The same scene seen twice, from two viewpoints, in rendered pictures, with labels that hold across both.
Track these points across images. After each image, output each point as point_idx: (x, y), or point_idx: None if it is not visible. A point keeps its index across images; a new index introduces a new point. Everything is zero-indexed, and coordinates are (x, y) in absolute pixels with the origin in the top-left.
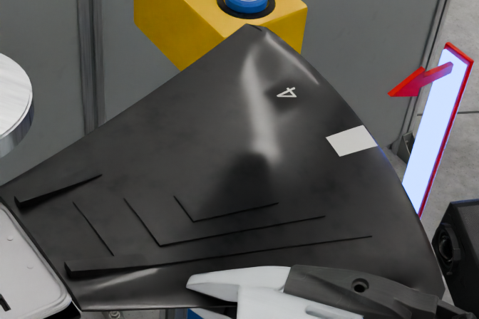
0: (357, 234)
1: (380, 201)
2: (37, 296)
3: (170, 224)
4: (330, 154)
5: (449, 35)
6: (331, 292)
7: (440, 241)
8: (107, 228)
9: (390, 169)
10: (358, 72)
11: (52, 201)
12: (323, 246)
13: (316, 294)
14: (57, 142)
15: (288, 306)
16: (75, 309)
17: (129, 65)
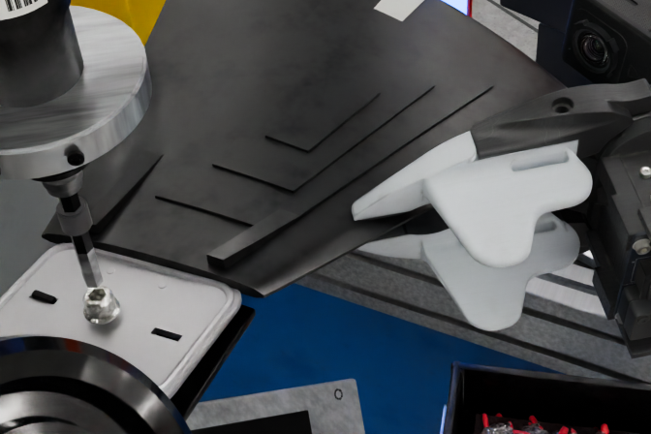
0: (478, 91)
1: (475, 49)
2: (200, 308)
3: (286, 166)
4: (391, 23)
5: None
6: (532, 131)
7: (583, 44)
8: (220, 202)
9: (459, 14)
10: None
11: (130, 208)
12: (454, 117)
13: (517, 141)
14: None
15: (490, 173)
16: (244, 307)
17: None
